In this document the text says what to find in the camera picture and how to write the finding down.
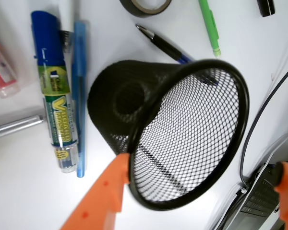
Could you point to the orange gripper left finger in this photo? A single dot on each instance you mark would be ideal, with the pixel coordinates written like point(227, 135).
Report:
point(98, 208)

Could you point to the dark blue black pen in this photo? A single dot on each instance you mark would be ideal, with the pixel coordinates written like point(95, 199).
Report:
point(168, 46)

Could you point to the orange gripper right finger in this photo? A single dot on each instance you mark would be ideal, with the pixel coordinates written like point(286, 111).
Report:
point(281, 187)

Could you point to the black laptop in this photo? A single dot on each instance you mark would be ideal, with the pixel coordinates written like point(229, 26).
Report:
point(253, 206)

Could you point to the black mesh pen holder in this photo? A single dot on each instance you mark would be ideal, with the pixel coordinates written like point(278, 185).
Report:
point(181, 124)

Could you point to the brown tape roll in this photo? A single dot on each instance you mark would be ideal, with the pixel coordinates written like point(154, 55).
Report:
point(142, 8)

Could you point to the silver metal pen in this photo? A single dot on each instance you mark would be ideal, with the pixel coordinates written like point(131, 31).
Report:
point(21, 124)

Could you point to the green mechanical pencil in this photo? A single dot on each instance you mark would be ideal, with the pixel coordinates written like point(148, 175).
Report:
point(210, 26)

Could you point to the black cap whiteboard marker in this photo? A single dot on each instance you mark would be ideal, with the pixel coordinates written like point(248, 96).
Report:
point(266, 7)

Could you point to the light blue ballpoint pen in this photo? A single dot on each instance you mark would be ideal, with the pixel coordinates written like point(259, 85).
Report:
point(78, 90)

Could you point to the blue cap whiteboard marker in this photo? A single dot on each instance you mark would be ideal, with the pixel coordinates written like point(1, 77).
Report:
point(54, 84)

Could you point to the red cap whiteboard marker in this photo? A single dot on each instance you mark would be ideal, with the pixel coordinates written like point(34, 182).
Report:
point(8, 80)

